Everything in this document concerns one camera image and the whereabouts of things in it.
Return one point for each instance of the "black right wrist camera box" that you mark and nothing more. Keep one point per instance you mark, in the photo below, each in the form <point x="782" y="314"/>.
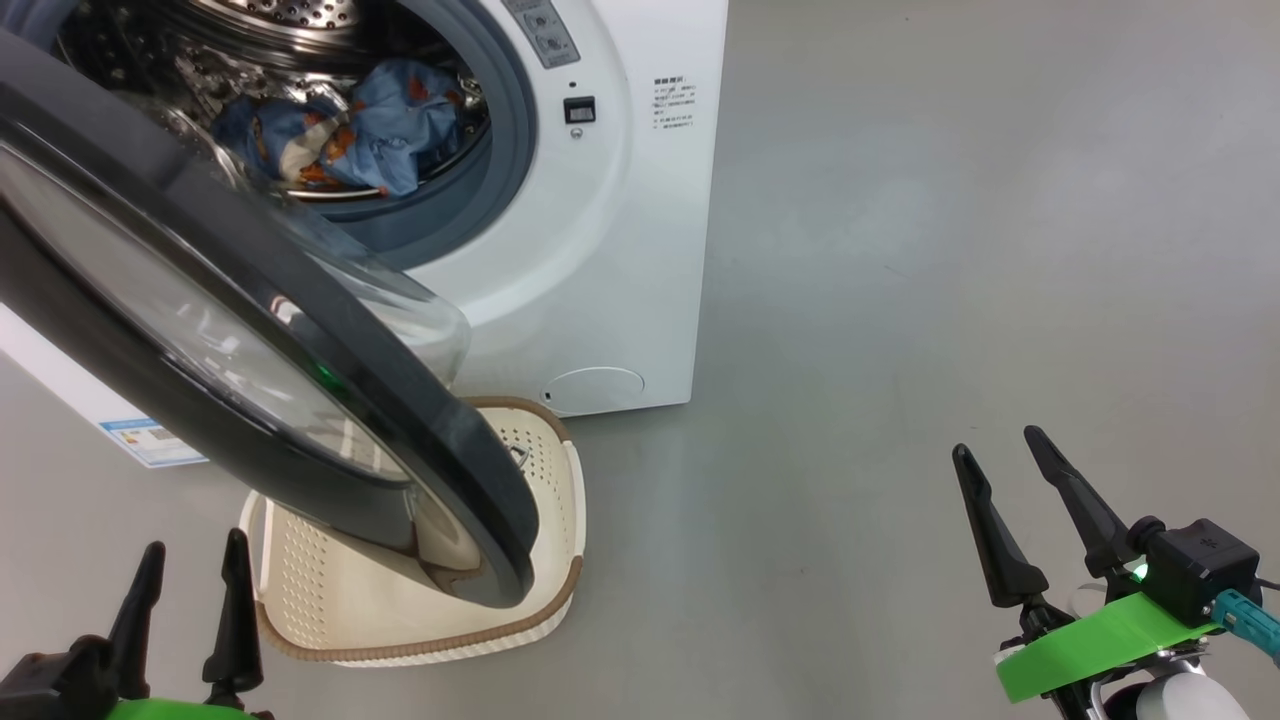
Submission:
<point x="1200" y="565"/>

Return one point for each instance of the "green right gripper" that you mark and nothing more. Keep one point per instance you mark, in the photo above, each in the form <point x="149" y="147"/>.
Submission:
<point x="1100" y="645"/>

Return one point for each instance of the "round filter cover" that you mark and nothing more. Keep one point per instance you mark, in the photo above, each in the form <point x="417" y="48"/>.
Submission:
<point x="592" y="391"/>

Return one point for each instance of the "cream perforated laundry basket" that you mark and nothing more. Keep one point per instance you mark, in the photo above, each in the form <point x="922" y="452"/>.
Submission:
<point x="330" y="600"/>

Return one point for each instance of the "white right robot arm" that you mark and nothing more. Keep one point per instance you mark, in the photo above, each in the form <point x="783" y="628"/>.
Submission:
<point x="1185" y="700"/>

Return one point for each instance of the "grey warning sticker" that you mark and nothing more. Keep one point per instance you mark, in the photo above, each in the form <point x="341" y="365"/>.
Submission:
<point x="545" y="30"/>

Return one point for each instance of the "printed text label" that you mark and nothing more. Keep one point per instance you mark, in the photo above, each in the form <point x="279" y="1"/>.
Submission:
<point x="675" y="103"/>

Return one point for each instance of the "blue garment cartoon boy print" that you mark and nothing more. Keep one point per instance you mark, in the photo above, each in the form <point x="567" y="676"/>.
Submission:
<point x="400" y="130"/>

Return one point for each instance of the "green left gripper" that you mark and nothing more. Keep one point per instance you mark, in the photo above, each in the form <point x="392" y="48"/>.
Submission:
<point x="180" y="712"/>

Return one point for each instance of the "stainless steel washing machine drum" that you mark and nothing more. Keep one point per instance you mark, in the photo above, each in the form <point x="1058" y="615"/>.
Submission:
<point x="280" y="10"/>

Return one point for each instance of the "black round glass washer door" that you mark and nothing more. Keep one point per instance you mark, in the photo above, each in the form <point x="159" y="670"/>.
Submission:
<point x="300" y="300"/>

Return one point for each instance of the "black door latch socket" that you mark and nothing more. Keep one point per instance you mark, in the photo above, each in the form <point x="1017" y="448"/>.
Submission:
<point x="579" y="110"/>

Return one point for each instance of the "blue energy label sticker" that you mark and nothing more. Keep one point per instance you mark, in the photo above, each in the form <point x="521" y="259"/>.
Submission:
<point x="155" y="445"/>

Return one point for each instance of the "white front-load washing machine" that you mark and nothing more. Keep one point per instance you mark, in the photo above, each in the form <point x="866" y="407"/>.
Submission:
<point x="620" y="250"/>

